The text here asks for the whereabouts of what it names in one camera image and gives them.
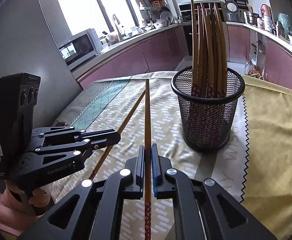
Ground wooden chopstick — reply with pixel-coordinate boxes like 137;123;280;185
144;79;151;239
89;90;145;180

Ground left hand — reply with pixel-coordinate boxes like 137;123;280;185
0;180;52;216

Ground patterned beige tablecloth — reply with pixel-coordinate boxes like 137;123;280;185
52;72;249;202

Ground black mesh utensil holder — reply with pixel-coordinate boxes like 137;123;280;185
171;67;245;153

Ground white microwave oven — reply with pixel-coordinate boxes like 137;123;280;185
59;29;103;70

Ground yellow green cloth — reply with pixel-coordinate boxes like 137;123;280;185
242;76;292;239

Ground bundle chopsticks in holder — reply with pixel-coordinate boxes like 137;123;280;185
190;1;227;99

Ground built-in black oven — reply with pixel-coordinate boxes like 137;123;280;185
178;0;226;56

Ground rice cooker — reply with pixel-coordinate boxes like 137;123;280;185
226;0;240;22

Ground steel pot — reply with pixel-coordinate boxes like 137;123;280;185
243;11;259;26

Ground black camera box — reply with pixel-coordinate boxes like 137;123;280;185
0;72;41;156

